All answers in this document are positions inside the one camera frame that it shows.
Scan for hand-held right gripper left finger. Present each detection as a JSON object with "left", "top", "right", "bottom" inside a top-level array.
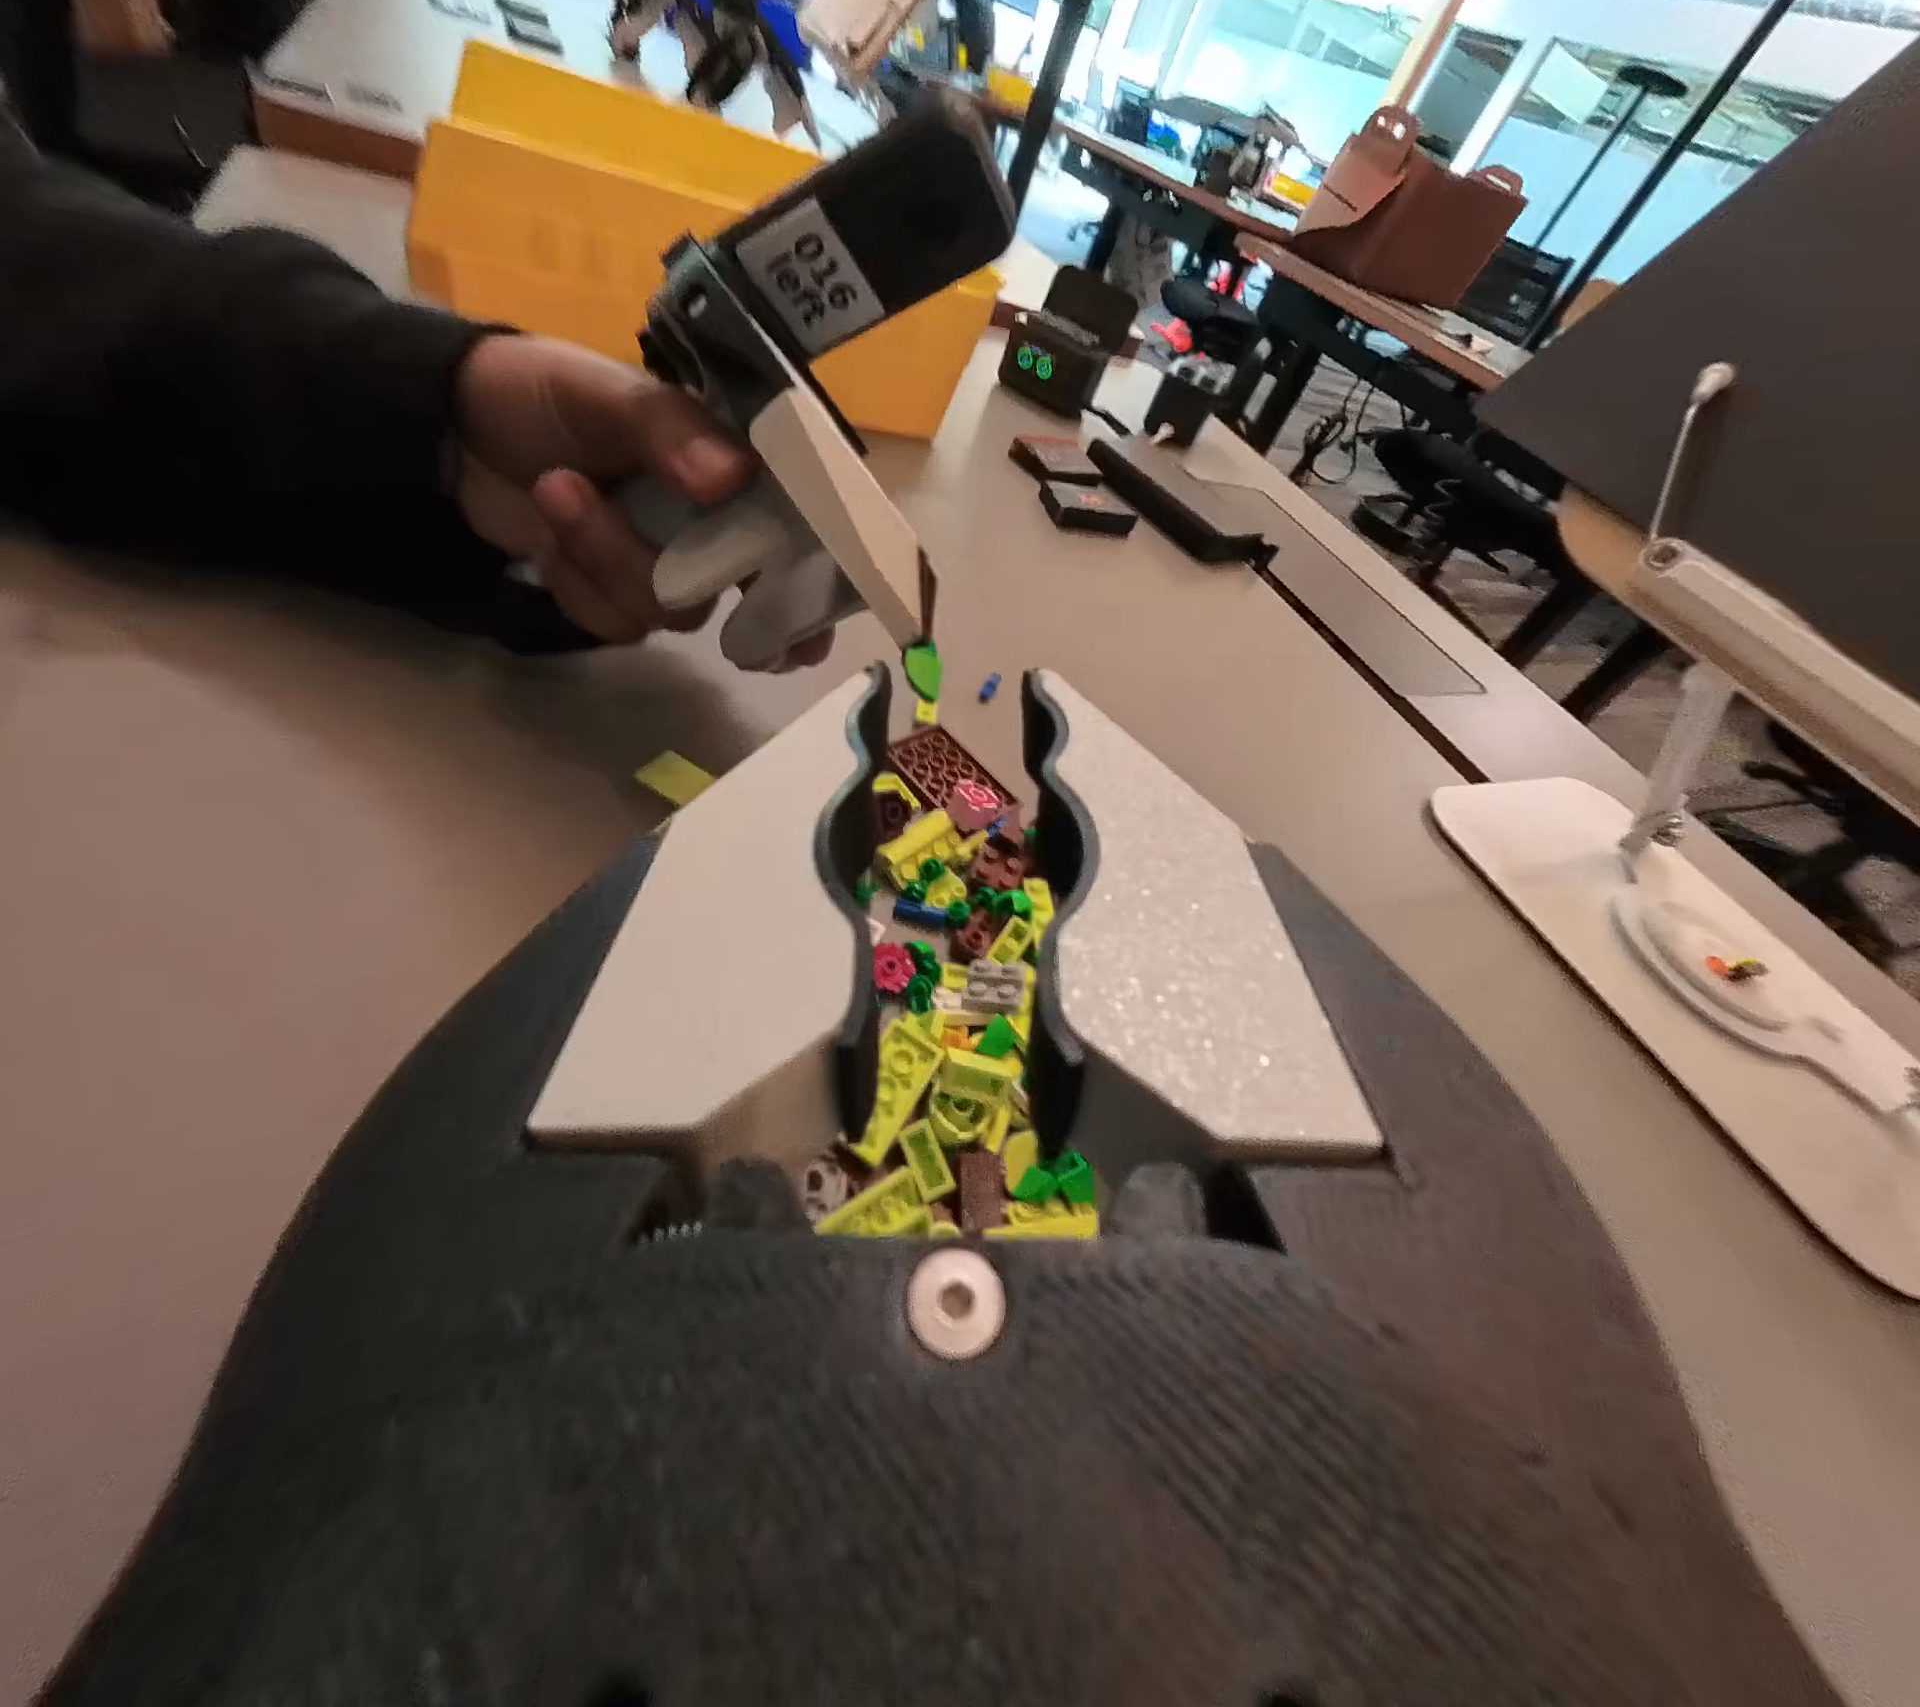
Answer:
[{"left": 524, "top": 663, "right": 894, "bottom": 1153}]

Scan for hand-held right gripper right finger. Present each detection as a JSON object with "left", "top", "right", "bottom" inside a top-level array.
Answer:
[{"left": 1020, "top": 669, "right": 1385, "bottom": 1163}]

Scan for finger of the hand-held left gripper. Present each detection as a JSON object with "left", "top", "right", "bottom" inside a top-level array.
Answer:
[{"left": 746, "top": 383, "right": 944, "bottom": 651}]

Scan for pile of colourful toy bricks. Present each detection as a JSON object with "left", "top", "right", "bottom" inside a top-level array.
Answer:
[{"left": 630, "top": 723, "right": 1103, "bottom": 1241}]

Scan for person's left forearm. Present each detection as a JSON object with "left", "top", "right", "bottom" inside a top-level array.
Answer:
[{"left": 0, "top": 109, "right": 519, "bottom": 635}]

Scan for person's left hand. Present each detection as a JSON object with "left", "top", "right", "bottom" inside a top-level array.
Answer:
[{"left": 449, "top": 331, "right": 759, "bottom": 643}]

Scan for black charging case green lights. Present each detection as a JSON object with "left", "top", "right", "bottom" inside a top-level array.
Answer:
[{"left": 995, "top": 267, "right": 1141, "bottom": 419}]

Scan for black power brick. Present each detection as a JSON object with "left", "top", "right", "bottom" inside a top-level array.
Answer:
[{"left": 1086, "top": 435, "right": 1278, "bottom": 565}]

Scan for yellow plastic bin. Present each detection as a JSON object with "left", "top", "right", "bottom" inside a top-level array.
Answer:
[{"left": 408, "top": 40, "right": 1004, "bottom": 441}]

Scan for white stand base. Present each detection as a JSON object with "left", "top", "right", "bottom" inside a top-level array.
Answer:
[{"left": 1428, "top": 777, "right": 1920, "bottom": 1301}]

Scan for brown top background desk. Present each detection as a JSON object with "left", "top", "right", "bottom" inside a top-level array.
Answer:
[{"left": 1049, "top": 117, "right": 1531, "bottom": 389}]

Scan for brown cardboard box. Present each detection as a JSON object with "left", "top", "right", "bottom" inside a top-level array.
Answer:
[{"left": 1292, "top": 105, "right": 1529, "bottom": 305}]

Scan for black floor lamp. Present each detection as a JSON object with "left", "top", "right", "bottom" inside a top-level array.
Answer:
[
  {"left": 1529, "top": 64, "right": 1689, "bottom": 253},
  {"left": 1560, "top": 0, "right": 1920, "bottom": 335}
]

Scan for black office chair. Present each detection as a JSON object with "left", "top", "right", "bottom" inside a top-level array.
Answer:
[{"left": 0, "top": 0, "right": 350, "bottom": 197}]

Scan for black monitor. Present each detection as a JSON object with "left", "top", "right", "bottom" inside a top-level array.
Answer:
[{"left": 1476, "top": 42, "right": 1920, "bottom": 703}]

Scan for grey desk cable cover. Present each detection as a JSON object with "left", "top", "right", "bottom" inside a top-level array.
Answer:
[{"left": 1222, "top": 483, "right": 1487, "bottom": 695}]

